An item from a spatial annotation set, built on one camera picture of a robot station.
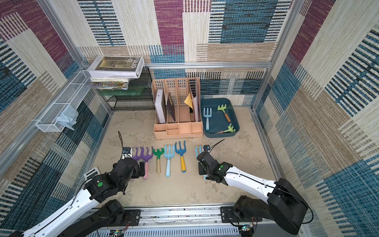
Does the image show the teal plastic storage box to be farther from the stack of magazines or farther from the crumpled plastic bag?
the crumpled plastic bag

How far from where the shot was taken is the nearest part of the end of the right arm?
0.60 m

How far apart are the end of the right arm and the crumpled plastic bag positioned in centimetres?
61

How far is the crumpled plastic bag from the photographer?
0.67 meters
